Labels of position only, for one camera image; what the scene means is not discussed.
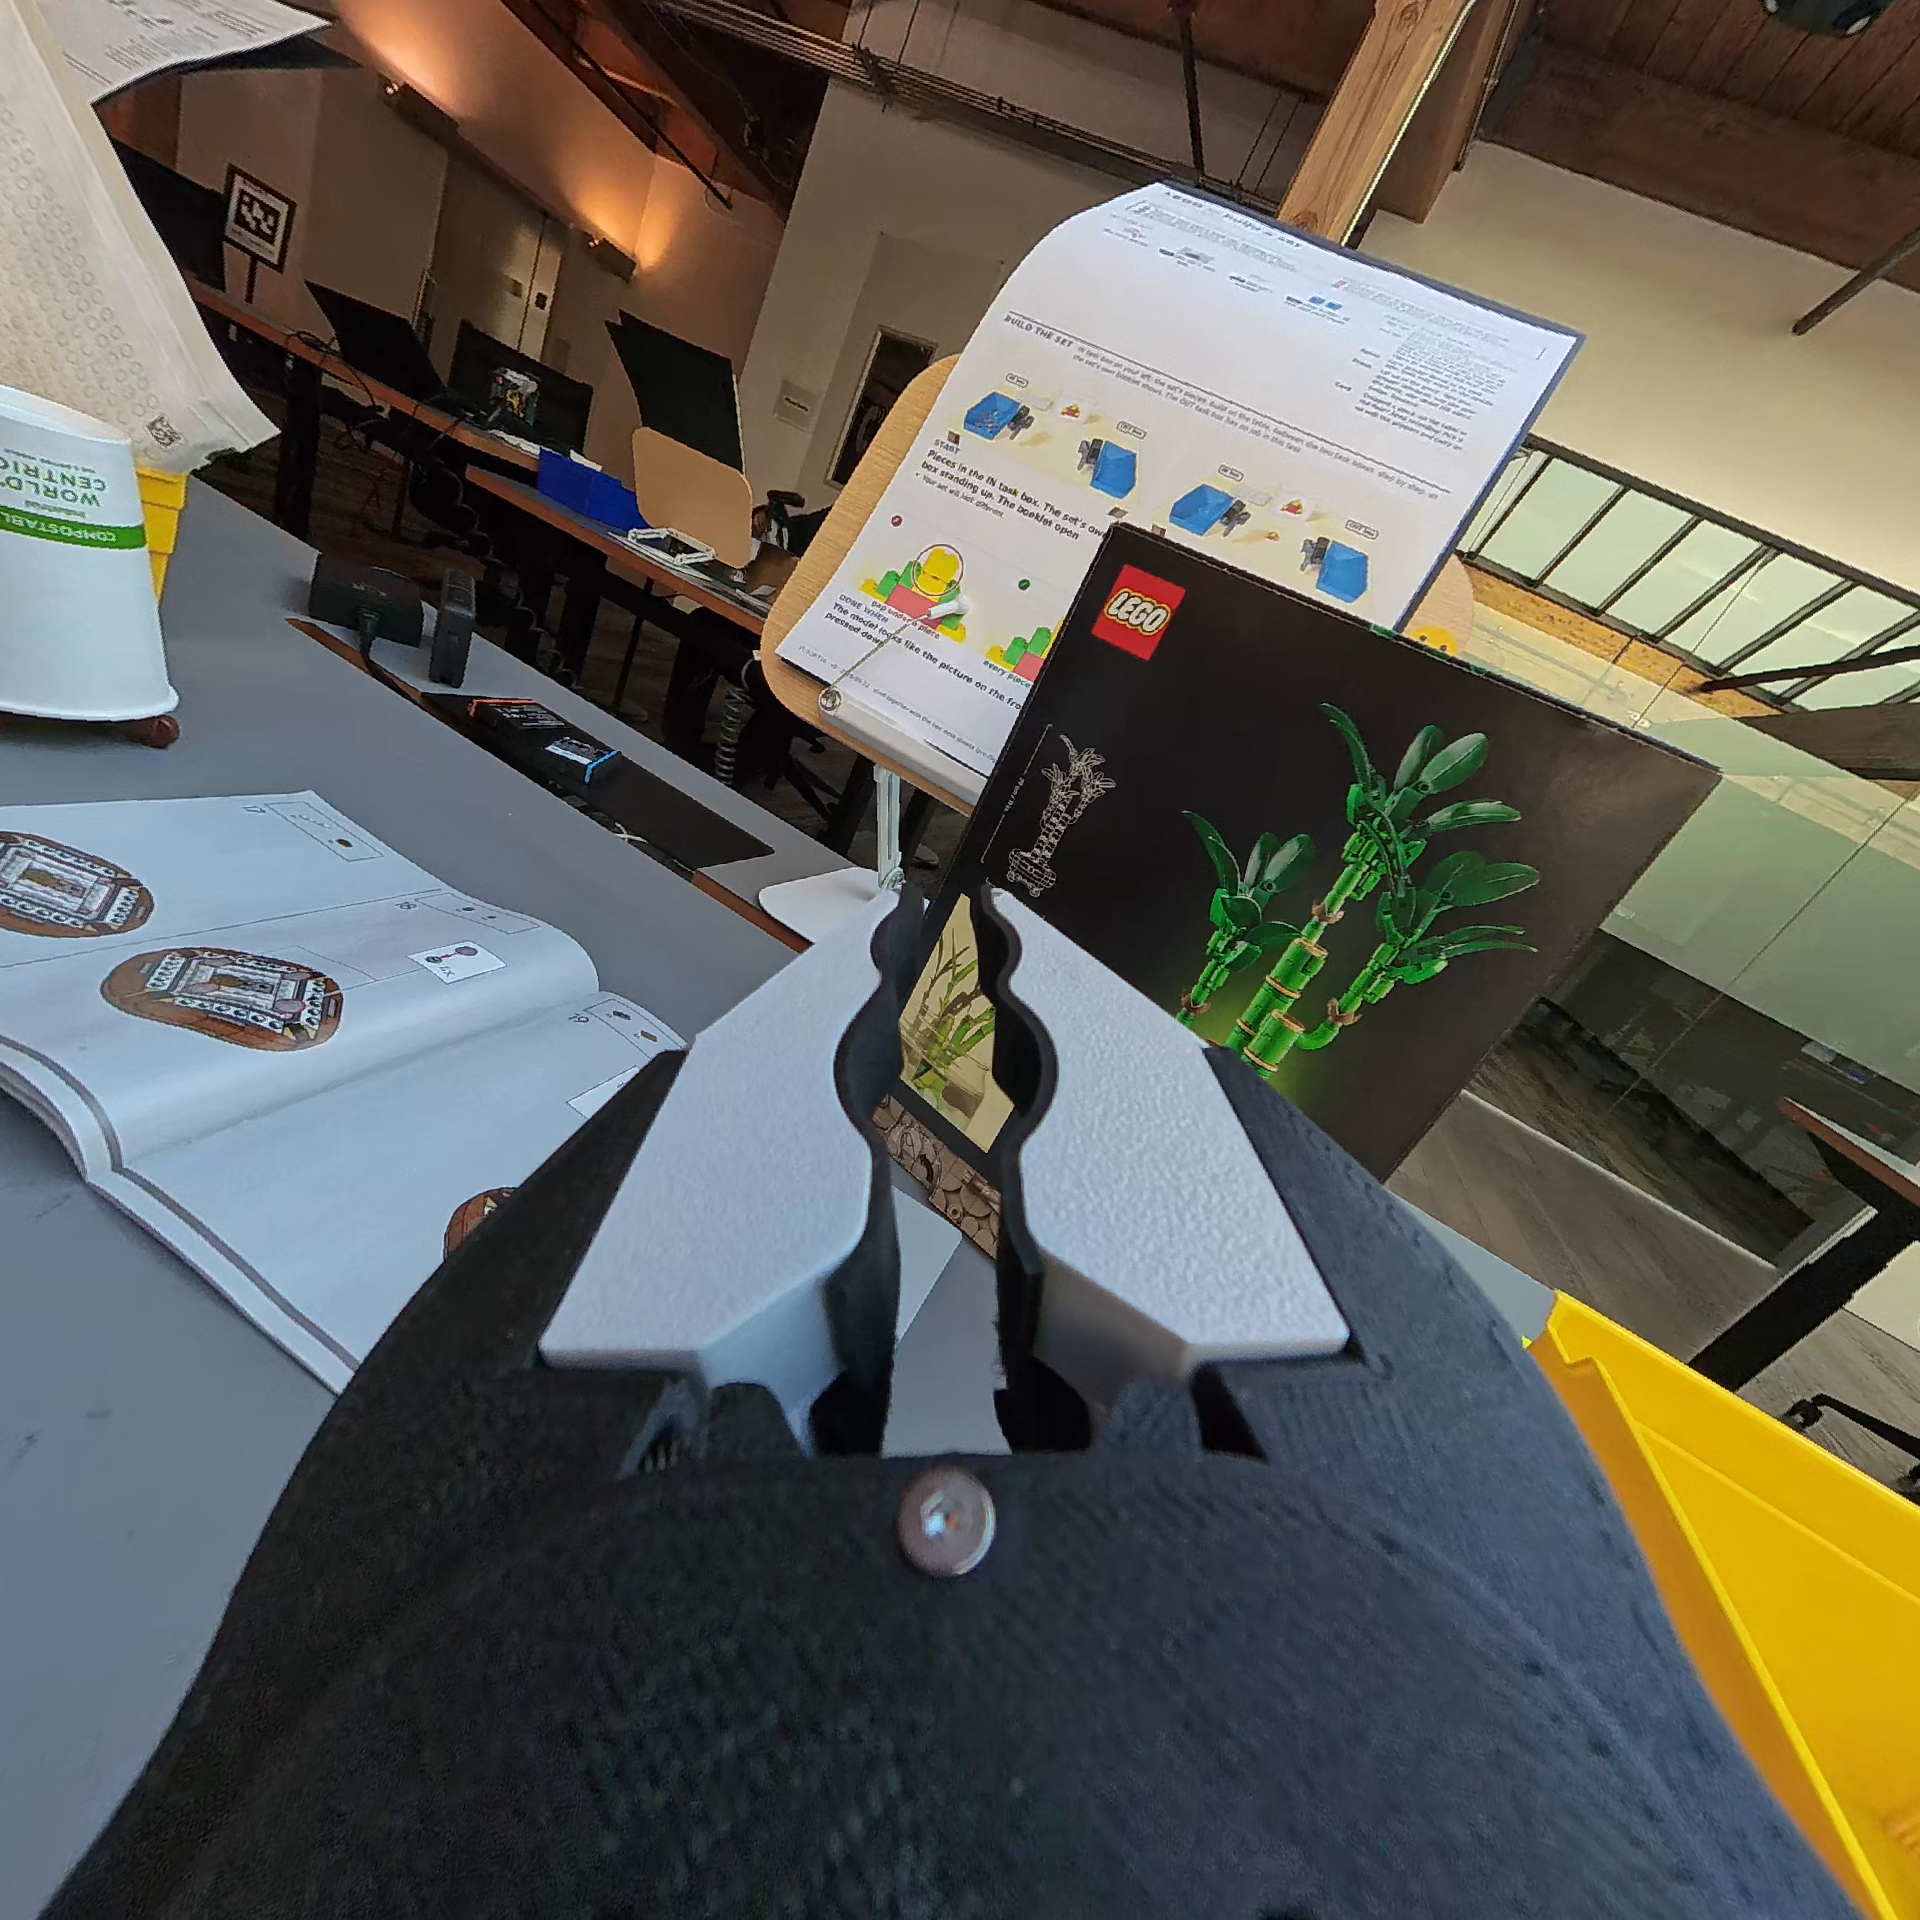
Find black and white tag sign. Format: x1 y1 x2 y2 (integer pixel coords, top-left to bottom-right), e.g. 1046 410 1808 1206
222 164 301 271

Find wooden document stand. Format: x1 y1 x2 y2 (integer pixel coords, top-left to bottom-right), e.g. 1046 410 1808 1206
757 353 1481 949
630 426 757 571

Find wooden ceiling post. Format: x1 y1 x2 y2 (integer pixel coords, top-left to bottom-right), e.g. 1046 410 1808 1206
1274 0 1481 250

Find yellow plastic bin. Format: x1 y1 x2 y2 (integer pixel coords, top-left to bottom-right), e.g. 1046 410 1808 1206
135 468 192 602
1531 1290 1920 1920

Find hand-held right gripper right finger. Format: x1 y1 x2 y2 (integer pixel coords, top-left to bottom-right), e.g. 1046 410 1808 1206
974 885 1352 1452

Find printed task instruction sheet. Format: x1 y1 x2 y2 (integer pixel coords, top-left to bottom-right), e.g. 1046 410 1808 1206
777 183 1585 774

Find white paper cup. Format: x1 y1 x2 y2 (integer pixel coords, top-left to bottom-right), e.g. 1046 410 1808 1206
0 385 183 723

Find black monitor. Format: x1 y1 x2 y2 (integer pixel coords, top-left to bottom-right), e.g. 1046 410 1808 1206
606 312 747 472
450 323 597 455
306 282 447 403

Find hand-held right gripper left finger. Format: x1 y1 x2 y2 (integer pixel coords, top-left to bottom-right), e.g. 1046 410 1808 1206
536 885 926 1458

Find black cable tray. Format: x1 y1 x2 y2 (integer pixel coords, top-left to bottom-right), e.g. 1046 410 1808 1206
284 615 777 881

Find black lego set box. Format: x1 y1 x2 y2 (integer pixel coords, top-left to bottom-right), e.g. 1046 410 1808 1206
877 525 1725 1263

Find black power adapter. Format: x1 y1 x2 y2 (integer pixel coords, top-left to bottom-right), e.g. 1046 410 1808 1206
310 554 427 652

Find open lego instruction booklet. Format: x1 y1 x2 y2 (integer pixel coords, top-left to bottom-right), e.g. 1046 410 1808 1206
0 791 693 1398

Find blue plastic bins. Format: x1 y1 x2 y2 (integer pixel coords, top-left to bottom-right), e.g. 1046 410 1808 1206
536 447 649 523

